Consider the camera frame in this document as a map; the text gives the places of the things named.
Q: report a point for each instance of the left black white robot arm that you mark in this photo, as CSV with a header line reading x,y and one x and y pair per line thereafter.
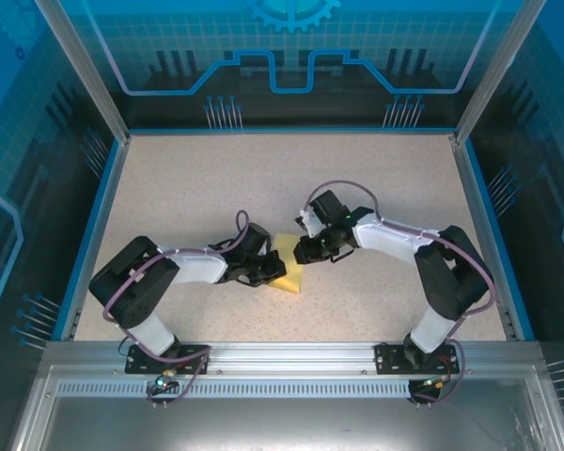
x,y
131,291

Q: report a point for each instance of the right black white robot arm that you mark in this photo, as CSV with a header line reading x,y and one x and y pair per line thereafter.
x,y
451,277

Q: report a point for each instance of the grey metal shelf panel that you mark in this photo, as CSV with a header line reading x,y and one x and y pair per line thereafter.
x,y
263,423

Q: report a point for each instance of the blue printed gear panel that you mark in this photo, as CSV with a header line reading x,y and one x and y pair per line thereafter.
x,y
286,28

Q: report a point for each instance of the blue printed side panel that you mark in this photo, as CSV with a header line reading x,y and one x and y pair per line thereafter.
x,y
19,164
545,188

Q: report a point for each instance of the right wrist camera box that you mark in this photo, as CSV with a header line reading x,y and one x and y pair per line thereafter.
x,y
308,224

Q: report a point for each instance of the long aluminium mounting rail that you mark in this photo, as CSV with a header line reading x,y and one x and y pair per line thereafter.
x,y
291,357

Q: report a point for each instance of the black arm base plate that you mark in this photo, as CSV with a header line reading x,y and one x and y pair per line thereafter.
x,y
192,362
390,359

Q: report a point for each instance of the aluminium side rail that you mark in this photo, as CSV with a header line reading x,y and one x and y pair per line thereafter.
x,y
101,225
481,225

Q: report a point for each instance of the aluminium frame post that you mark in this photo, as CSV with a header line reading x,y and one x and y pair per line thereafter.
x,y
87,70
496,70

